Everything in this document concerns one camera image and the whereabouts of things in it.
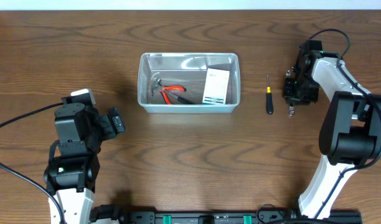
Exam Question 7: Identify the small black orange hammer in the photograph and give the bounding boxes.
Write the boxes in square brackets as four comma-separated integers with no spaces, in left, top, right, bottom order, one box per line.
[151,78,194,105]

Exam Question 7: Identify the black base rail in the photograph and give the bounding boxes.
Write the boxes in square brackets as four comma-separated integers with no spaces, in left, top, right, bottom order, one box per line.
[89,205,363,224]

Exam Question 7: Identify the red handled pliers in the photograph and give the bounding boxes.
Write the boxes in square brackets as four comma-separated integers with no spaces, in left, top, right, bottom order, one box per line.
[157,85,187,105]

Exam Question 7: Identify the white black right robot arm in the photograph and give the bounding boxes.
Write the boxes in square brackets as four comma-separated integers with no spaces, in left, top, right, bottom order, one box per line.
[283,50,381,220]

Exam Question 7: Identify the black yellow screwdriver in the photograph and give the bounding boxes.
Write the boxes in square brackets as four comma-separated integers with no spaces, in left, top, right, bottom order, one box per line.
[266,75,274,115]

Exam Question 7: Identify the silver wrench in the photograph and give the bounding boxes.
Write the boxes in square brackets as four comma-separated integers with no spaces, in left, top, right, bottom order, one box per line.
[286,70,295,117]

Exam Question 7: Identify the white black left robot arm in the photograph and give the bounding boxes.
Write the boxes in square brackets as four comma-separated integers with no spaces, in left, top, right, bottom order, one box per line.
[44,93,125,223]

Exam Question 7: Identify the clear plastic container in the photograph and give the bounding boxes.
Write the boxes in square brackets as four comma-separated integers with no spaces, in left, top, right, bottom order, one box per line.
[138,53,240,113]

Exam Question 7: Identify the white blue cardboard box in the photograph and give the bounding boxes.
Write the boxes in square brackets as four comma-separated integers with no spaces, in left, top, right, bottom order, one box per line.
[202,68,230,105]

